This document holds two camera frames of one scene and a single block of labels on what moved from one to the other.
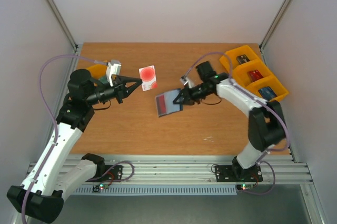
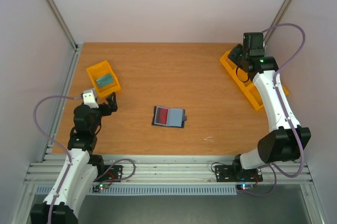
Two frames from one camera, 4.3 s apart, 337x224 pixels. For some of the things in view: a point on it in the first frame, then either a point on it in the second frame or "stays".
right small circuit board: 244,186 stays
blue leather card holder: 165,104 -> 169,116
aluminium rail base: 192,169 stays
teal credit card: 103,79 stays
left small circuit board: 97,188 stays
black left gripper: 120,88 -> 108,111
